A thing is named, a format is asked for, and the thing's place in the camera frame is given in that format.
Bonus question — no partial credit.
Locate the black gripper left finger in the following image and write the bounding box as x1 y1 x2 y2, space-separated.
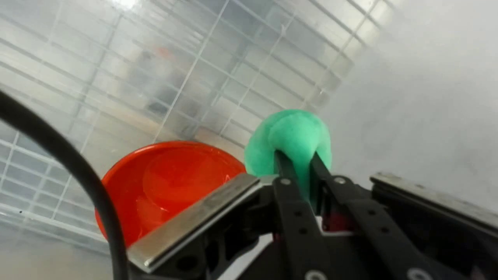
271 150 340 280

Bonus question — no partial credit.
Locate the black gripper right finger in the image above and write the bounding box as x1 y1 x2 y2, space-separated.
310 153 444 280

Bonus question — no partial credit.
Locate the green silicone object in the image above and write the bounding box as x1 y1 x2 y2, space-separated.
243 108 335 206

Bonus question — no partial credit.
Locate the red plastic bowl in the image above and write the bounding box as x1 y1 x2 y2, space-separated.
95 141 249 250

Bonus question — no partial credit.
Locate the thick black cable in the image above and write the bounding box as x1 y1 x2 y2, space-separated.
0 89 133 280

